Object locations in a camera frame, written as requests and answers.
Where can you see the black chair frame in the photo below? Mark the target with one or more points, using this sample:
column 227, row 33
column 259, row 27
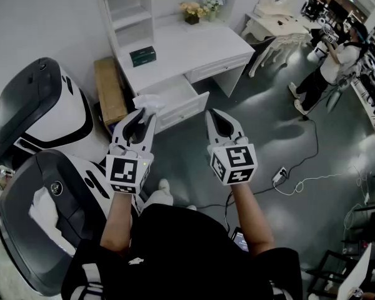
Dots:
column 325, row 270

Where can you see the yellow flowers in black pot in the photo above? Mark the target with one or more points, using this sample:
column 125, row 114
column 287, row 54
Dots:
column 192, row 11

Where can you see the white power strip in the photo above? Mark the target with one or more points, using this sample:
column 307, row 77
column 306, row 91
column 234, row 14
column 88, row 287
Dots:
column 280, row 173

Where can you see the person's black shirt torso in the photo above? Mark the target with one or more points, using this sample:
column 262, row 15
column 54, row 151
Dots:
column 181, row 255

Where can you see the white vanity table with mirror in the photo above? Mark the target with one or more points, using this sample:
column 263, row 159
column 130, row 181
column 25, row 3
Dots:
column 268, row 27

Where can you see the clear plastic bag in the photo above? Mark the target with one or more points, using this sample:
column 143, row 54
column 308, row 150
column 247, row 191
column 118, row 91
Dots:
column 145, row 102

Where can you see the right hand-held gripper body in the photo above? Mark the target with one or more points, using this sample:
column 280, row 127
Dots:
column 237, row 158

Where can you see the black tablet screen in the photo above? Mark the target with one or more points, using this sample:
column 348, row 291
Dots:
column 240, row 239

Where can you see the white drawer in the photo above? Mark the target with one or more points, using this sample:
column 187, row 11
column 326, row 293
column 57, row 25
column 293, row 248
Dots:
column 181, row 97
column 220, row 66

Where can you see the brown cardboard box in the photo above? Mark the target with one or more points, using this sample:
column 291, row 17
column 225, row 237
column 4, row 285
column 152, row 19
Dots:
column 110, row 89

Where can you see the white board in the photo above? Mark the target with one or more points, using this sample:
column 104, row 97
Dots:
column 356, row 277

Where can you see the person's left forearm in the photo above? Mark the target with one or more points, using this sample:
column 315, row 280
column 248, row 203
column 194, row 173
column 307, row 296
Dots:
column 117, row 220

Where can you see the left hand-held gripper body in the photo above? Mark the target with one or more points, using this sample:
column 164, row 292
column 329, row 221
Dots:
column 125, row 170

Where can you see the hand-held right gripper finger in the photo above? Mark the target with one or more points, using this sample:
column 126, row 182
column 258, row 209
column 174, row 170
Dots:
column 237, row 127
column 210, row 127

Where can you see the person's right forearm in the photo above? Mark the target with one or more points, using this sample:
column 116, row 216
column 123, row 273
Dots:
column 250, row 217

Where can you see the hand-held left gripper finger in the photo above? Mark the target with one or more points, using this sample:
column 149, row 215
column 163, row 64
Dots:
column 150, row 133
column 120, row 130

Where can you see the rows of black white devices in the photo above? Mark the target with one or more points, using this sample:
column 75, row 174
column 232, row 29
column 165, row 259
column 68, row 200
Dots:
column 372, row 73

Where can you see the white desk with hutch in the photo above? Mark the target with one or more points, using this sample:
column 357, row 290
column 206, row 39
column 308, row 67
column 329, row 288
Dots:
column 187, row 42

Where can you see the pale flowers in white vase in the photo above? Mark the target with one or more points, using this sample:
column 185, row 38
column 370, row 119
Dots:
column 213, row 3

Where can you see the person's legs in beige trousers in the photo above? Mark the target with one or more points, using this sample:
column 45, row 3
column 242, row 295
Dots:
column 159, row 198

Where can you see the dark green box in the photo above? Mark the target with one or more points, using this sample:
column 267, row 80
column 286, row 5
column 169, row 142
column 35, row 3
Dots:
column 142, row 56

